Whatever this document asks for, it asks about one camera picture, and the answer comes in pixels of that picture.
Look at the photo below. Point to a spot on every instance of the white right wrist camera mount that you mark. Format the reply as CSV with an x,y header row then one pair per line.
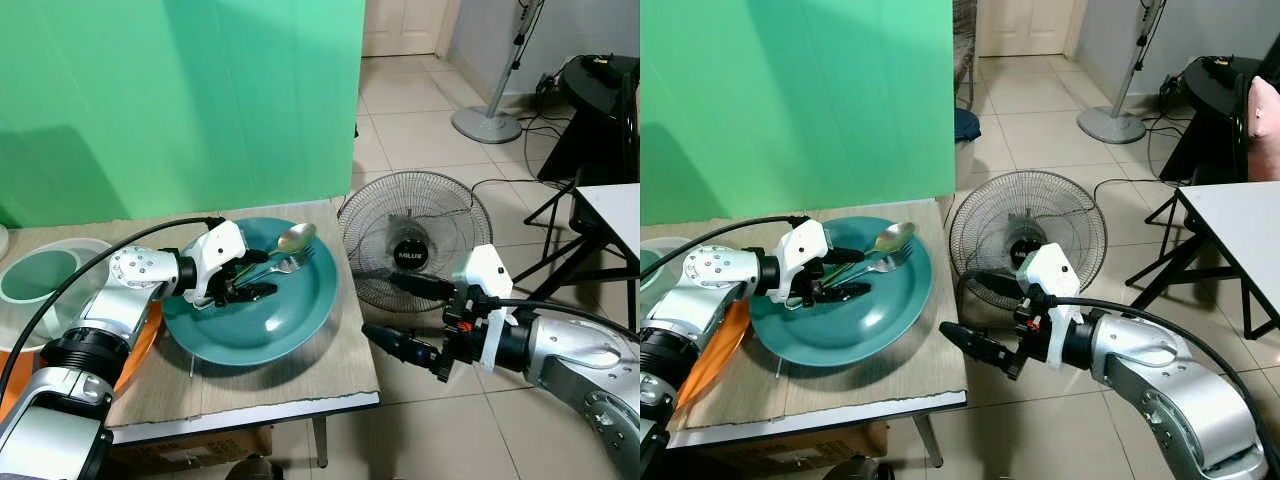
x,y
1045,268
485,270

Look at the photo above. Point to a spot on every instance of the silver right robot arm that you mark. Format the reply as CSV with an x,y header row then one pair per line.
x,y
580,352
1150,352

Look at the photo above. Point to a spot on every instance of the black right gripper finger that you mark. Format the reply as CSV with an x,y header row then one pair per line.
x,y
425,286
1000,284
982,346
405,348

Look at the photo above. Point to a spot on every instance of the grey pedestal fan stand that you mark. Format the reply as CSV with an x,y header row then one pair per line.
x,y
487,125
1110,125

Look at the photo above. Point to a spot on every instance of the black cage floor fan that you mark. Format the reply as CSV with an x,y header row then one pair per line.
x,y
410,252
1022,250

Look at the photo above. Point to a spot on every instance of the brown cardboard box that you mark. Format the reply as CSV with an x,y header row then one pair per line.
x,y
190,448
800,445

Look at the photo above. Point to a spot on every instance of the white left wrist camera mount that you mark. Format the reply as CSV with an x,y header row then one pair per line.
x,y
218,245
803,245

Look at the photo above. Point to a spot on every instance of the grey woven chair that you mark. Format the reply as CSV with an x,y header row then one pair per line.
x,y
965,50

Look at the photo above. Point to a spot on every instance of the translucent white bowl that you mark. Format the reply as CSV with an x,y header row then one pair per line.
x,y
92,255
672,248

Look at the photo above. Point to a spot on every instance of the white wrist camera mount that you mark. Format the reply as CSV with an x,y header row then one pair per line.
x,y
1045,268
803,245
218,245
485,270

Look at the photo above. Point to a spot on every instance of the dark blue floor item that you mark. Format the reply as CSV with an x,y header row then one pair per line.
x,y
967,125

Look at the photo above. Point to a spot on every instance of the white folding table black legs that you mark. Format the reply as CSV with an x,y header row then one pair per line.
x,y
1240,225
615,205

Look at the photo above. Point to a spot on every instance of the pink cloth item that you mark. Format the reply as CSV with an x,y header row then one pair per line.
x,y
1265,130

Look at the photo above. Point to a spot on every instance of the orange plate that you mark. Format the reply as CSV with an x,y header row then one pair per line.
x,y
148,345
720,360

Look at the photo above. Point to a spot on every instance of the white table with wood cover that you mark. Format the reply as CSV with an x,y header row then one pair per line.
x,y
850,385
250,385

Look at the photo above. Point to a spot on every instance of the white door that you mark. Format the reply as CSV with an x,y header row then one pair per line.
x,y
1025,25
405,25

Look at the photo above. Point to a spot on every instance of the small teal bowl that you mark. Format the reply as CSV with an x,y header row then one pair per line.
x,y
646,285

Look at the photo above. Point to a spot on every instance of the black round furniture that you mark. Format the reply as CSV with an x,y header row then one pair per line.
x,y
1215,95
595,95

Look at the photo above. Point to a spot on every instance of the large teal plate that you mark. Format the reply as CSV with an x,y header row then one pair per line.
x,y
860,330
270,325

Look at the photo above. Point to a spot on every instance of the green backdrop screen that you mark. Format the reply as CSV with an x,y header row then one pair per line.
x,y
180,100
790,100

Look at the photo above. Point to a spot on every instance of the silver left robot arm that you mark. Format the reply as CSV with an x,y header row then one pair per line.
x,y
715,275
120,292

